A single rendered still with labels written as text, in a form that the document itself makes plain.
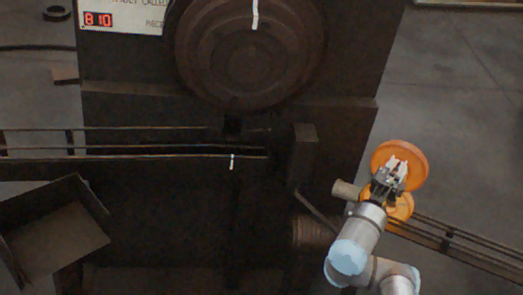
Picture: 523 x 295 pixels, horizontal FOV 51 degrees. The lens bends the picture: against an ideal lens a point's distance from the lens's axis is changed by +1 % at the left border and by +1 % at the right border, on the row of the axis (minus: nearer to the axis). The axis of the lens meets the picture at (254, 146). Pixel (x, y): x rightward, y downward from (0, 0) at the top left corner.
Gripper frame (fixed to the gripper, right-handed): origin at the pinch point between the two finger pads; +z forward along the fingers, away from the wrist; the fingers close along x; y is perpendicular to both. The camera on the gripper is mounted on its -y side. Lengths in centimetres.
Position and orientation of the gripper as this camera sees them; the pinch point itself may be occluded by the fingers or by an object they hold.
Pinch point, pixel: (400, 161)
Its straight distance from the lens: 157.0
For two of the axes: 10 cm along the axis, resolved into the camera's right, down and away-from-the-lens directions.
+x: -8.6, -4.0, 3.3
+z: 5.2, -6.9, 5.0
